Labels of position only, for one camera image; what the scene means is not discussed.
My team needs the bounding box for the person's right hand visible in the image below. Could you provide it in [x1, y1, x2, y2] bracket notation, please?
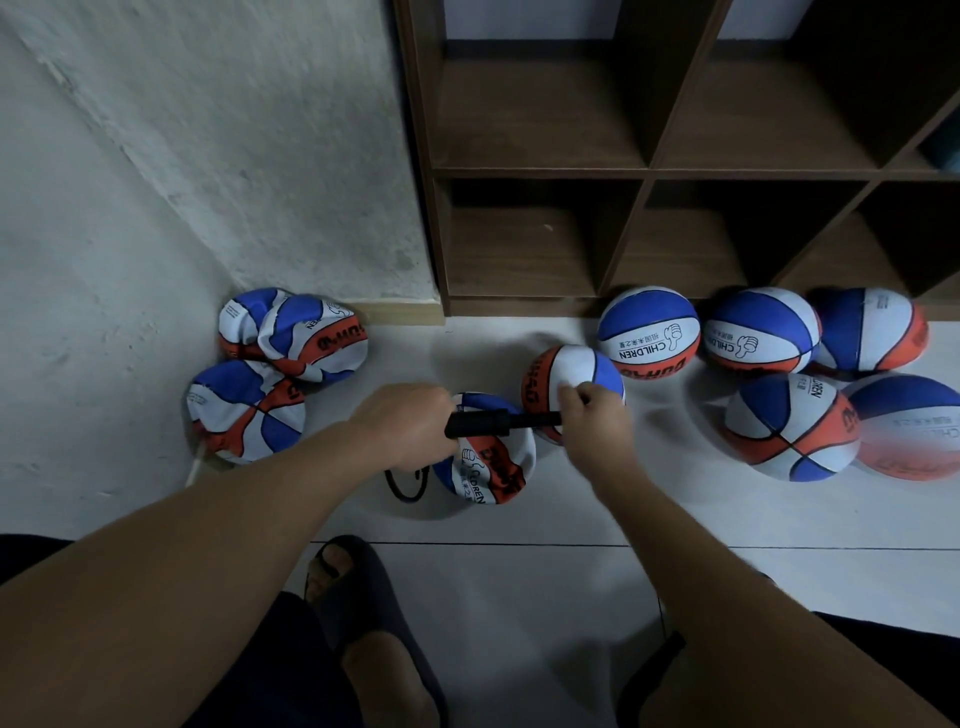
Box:
[556, 382, 647, 507]

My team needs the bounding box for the person's left foot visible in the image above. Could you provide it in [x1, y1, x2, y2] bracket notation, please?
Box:
[309, 546, 440, 728]

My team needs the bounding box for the person's left forearm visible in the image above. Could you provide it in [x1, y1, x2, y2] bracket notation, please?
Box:
[0, 427, 389, 728]

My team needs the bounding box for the black hand pump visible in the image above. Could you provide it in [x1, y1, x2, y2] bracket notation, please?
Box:
[384, 409, 567, 506]

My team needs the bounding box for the brown wooden cubby shelf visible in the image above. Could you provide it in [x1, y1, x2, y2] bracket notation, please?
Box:
[390, 0, 960, 321]

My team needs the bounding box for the black sandal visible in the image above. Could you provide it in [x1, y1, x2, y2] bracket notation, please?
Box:
[303, 535, 450, 728]
[615, 630, 692, 728]

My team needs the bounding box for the person's left hand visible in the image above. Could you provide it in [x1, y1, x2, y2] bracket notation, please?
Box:
[345, 382, 459, 476]

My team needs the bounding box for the person's right forearm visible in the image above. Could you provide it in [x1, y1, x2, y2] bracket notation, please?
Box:
[589, 469, 960, 728]

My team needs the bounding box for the blue white red basketball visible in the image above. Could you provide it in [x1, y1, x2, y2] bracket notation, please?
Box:
[723, 370, 864, 485]
[258, 294, 371, 386]
[184, 360, 309, 467]
[217, 286, 290, 362]
[700, 286, 824, 377]
[520, 343, 629, 446]
[597, 285, 704, 381]
[844, 373, 960, 483]
[432, 393, 539, 507]
[810, 286, 932, 378]

